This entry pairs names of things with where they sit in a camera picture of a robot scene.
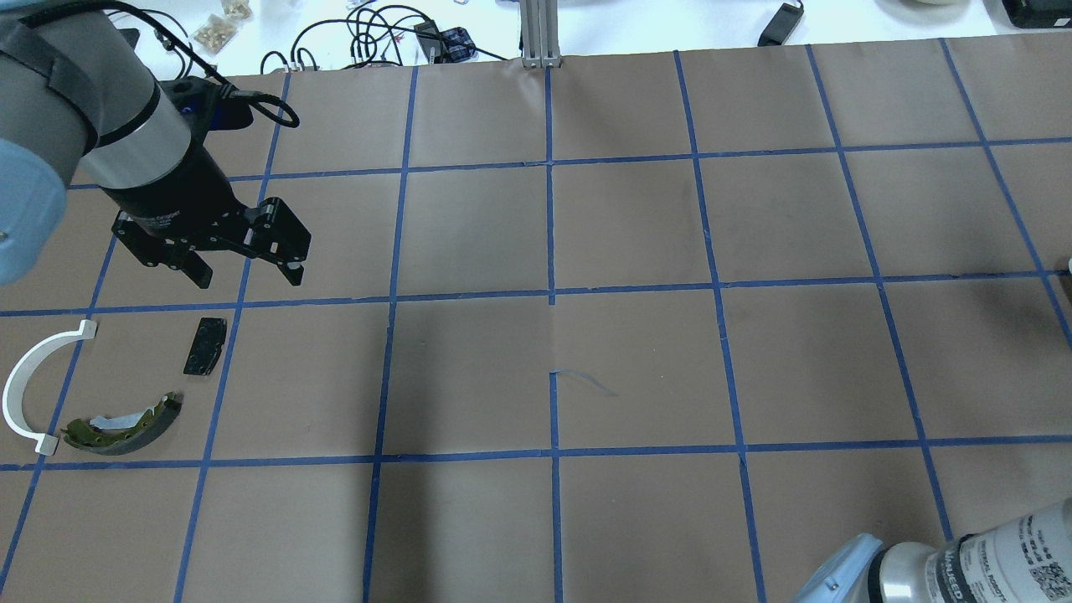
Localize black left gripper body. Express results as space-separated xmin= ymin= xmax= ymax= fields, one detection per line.
xmin=104 ymin=145 xmax=312 ymax=271

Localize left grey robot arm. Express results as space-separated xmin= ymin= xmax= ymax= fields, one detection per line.
xmin=1 ymin=1 xmax=312 ymax=289

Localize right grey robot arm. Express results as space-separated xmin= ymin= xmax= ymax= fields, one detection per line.
xmin=793 ymin=499 xmax=1071 ymax=602

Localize dark grey brake pad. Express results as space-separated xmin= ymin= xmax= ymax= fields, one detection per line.
xmin=183 ymin=317 xmax=229 ymax=376

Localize bag of small parts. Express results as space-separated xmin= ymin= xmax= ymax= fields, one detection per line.
xmin=192 ymin=1 xmax=253 ymax=56

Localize olive green brake shoe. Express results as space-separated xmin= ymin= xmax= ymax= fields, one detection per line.
xmin=60 ymin=392 xmax=183 ymax=456

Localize black power adapter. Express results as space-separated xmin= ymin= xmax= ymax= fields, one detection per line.
xmin=756 ymin=1 xmax=805 ymax=47

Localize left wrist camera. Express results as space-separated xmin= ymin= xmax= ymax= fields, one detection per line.
xmin=160 ymin=76 xmax=254 ymax=139

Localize white curved plastic bracket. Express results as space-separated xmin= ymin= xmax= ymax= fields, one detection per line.
xmin=3 ymin=319 xmax=96 ymax=456

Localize black tangled cables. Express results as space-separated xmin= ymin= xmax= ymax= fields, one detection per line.
xmin=260 ymin=4 xmax=508 ymax=75

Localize aluminium frame post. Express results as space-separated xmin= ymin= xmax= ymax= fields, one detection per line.
xmin=518 ymin=0 xmax=562 ymax=69

